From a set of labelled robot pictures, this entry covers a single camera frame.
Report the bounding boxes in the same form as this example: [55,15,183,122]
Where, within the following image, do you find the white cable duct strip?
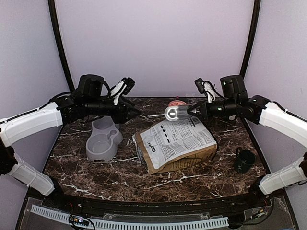
[30,205,229,230]

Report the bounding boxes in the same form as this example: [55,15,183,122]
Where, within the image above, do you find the black corner frame post left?
[48,0,75,91]

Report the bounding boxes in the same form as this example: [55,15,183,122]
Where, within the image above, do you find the dark green mug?
[234,147,256,174]

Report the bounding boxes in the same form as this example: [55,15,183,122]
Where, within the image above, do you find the black corner frame post right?
[239,0,261,78]

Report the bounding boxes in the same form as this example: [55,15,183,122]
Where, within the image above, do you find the red patterned bowl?
[168,100,187,106]

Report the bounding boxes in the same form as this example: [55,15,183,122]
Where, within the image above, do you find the black corner frame post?
[48,0,75,91]
[239,0,261,78]

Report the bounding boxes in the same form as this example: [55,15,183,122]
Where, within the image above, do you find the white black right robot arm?
[188,75,307,208]

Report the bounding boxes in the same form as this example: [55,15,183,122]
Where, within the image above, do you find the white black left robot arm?
[0,74,140,209]

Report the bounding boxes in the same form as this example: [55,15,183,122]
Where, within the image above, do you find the silver metal scoop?
[147,105,192,122]

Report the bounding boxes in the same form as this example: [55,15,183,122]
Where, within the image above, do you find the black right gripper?
[188,97,239,121]

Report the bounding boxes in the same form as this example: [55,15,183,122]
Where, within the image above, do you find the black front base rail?
[59,193,272,217]

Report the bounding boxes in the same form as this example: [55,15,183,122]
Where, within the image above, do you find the translucent double pet bowl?
[85,116,123,161]

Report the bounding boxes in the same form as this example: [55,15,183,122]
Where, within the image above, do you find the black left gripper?
[84,96,142,124]

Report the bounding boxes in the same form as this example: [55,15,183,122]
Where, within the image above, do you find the brown pet food bag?
[132,117,218,174]

